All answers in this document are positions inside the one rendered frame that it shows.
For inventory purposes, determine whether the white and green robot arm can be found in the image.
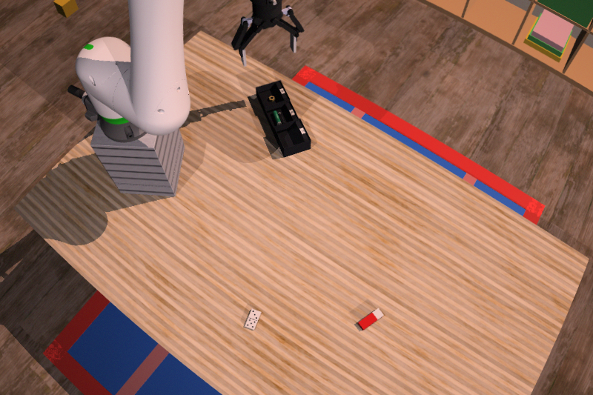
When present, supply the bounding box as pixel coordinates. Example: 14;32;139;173
67;0;191;142

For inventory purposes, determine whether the black three-compartment bin rack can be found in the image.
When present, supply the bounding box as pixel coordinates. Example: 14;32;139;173
256;80;311;158

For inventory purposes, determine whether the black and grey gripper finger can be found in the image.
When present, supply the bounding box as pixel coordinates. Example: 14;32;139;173
271;5;304;53
231;16;267;67

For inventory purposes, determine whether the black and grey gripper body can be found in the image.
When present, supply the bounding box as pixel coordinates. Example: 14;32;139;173
252;2;283;30

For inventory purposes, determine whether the red and white eraser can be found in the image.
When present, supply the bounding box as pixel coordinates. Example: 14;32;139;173
357;308;383;330

